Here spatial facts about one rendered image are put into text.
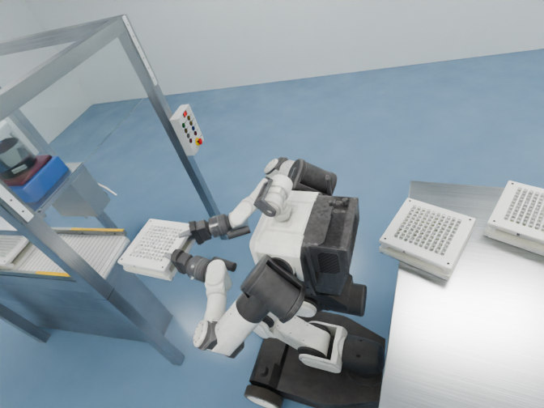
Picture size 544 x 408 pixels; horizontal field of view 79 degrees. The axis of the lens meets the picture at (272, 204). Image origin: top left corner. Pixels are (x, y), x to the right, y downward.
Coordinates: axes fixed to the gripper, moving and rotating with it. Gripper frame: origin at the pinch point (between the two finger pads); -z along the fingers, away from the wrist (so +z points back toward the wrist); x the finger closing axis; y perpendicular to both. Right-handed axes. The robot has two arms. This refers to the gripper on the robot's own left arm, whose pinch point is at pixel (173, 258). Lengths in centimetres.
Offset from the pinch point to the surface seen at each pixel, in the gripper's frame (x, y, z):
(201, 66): 64, 310, -240
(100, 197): -13.0, 10.5, -46.3
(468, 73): 93, 359, 88
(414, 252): 0, 31, 85
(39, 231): -27.8, -19.5, -32.5
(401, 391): 8, -10, 90
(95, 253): 14, -5, -56
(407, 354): 8, 0, 89
